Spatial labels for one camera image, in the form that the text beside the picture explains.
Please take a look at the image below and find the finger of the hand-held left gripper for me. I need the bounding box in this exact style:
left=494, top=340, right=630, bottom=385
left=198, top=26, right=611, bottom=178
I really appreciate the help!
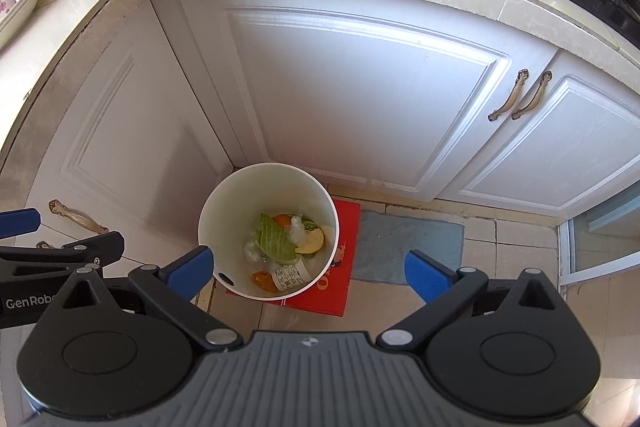
left=0, top=232, right=125, bottom=280
left=0, top=208, right=42, bottom=240

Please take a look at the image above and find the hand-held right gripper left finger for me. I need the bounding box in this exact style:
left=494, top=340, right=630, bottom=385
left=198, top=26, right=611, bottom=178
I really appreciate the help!
left=60, top=245, right=246, bottom=352

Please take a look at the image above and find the white plastic bin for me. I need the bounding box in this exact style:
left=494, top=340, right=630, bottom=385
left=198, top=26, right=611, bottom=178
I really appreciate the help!
left=198, top=163, right=340, bottom=302

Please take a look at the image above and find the green napa cabbage leaf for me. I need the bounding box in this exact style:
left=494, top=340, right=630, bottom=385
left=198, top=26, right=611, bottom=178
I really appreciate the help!
left=254, top=213, right=299, bottom=264

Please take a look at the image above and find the white cabinet door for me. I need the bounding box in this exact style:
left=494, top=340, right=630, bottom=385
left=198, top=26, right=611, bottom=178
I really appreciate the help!
left=177, top=0, right=560, bottom=204
left=439, top=49, right=640, bottom=219
left=24, top=0, right=247, bottom=254

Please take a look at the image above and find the glass door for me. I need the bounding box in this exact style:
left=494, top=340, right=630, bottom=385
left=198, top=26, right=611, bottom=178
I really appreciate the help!
left=557, top=179, right=640, bottom=294

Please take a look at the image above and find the white labelled bottle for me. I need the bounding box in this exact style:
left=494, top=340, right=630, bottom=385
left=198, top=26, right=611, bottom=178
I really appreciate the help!
left=272, top=259, right=312, bottom=292

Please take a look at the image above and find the clear plastic wrap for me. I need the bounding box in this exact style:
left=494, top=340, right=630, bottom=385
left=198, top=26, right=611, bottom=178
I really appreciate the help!
left=243, top=239, right=267, bottom=266

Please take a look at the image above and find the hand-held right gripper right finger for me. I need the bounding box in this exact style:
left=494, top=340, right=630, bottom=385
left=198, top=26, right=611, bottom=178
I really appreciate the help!
left=376, top=249, right=571, bottom=350

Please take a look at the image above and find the red cardboard box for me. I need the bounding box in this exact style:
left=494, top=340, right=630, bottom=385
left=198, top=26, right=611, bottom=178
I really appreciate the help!
left=225, top=199, right=362, bottom=318

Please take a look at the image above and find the grey floor mat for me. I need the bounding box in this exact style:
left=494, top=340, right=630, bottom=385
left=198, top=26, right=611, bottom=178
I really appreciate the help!
left=350, top=209, right=465, bottom=287

